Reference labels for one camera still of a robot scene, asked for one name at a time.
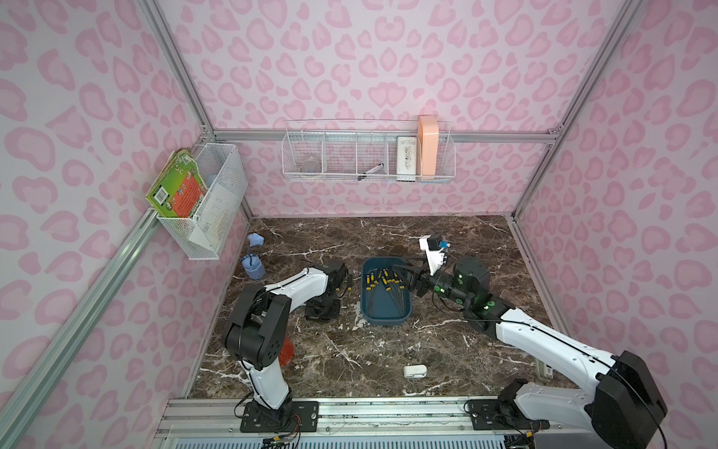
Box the teal plastic storage box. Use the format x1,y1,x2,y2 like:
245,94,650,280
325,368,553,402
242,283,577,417
360,256,412,327

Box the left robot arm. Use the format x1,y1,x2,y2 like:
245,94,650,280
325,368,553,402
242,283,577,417
223,259,353,412

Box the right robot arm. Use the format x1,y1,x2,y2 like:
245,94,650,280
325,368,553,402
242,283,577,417
395,256,668,448

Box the pink box in basket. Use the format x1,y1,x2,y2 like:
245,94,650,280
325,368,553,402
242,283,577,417
418,115,439,180

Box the red pencil cup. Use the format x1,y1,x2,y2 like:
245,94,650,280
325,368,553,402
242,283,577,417
279,337,295,367

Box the blue spray bottle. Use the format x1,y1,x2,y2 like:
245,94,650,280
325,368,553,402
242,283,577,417
241,233,266,281

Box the small white eraser block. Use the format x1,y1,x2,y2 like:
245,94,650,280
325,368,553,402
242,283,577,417
403,364,428,379

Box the black marker in basket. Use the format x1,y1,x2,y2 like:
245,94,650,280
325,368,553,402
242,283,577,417
357,164,384,181

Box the white card in basket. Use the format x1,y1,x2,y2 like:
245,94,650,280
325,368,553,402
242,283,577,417
396,137,418,181

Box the white papers in basket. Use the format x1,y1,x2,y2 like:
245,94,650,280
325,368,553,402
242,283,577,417
188,181,240,253

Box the grey cup in basket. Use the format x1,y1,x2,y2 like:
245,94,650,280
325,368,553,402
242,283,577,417
300,156,322,174

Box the grey white stapler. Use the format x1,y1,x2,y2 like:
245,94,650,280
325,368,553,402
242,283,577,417
536,360,555,381

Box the white mesh side basket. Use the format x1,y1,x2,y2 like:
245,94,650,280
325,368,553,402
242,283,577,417
146,143,248,260

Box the green red booklet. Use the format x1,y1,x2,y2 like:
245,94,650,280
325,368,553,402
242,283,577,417
146,149,209,219

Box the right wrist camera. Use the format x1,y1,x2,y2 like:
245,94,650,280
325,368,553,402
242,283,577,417
419,234,451,276

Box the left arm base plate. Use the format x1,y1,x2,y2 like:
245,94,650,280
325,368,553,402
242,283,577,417
239,400,320,433

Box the white wire wall basket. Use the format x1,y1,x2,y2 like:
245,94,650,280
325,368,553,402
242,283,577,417
282,119,456,183

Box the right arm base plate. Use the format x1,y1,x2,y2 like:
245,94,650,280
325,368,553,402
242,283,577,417
464,398,551,432

